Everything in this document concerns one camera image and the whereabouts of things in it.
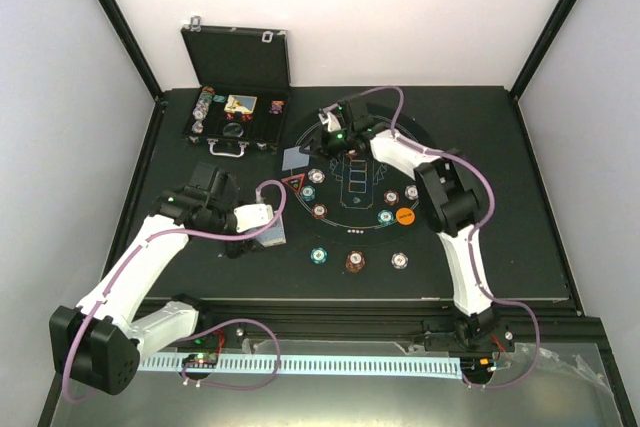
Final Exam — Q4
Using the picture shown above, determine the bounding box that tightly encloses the orange poker chip stack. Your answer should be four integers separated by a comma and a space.
345, 251, 366, 273

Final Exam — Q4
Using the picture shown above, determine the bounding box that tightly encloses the red triangle marker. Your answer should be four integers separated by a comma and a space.
281, 173, 306, 195

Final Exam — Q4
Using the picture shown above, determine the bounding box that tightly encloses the blue playing card deck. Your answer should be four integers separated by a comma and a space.
255, 218, 286, 248

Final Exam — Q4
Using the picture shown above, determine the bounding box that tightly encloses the purple chip in case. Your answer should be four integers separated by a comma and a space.
270, 101, 285, 115

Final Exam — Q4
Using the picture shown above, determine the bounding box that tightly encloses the blue white poker chip stack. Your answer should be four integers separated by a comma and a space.
391, 252, 408, 270

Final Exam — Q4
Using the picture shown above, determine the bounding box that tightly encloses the green chip bottom seat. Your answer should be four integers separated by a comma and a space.
377, 210, 394, 225

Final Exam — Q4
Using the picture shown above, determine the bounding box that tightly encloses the chip row in case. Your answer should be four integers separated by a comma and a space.
191, 87, 215, 134

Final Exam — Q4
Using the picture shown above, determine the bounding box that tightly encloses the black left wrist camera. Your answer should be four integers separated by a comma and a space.
186, 162, 239, 206

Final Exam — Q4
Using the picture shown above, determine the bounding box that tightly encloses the green chip seat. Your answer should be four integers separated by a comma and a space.
377, 210, 394, 225
300, 185, 316, 201

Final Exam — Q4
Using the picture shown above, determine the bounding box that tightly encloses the white slotted cable duct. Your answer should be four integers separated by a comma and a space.
138, 352, 462, 380

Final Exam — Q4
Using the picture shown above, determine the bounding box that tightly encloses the orange dealer button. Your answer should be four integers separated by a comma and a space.
395, 207, 416, 226

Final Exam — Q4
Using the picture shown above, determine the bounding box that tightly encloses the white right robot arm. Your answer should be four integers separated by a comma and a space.
300, 114, 495, 350

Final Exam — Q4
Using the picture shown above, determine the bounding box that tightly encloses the green poker chip stack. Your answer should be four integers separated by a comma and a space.
310, 247, 328, 265

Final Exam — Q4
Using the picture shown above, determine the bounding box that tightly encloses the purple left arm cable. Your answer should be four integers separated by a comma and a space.
62, 179, 289, 403

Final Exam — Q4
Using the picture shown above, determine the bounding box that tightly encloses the card pack in case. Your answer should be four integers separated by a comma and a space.
224, 94, 257, 115

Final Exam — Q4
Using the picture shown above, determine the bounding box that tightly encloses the black poker chip case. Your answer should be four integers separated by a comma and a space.
181, 16, 291, 158

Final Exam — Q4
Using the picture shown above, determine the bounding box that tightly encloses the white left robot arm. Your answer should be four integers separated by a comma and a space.
49, 181, 287, 404

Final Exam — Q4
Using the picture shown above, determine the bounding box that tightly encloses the blue card seat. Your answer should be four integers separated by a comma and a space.
281, 146, 310, 171

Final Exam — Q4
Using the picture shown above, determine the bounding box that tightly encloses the blue white chip seat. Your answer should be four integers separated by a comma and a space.
308, 169, 325, 184
404, 185, 419, 200

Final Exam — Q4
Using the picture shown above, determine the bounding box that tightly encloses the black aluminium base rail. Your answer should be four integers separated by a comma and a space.
149, 296, 609, 356

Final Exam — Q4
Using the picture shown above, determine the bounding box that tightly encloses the round black poker mat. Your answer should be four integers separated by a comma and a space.
277, 111, 430, 245

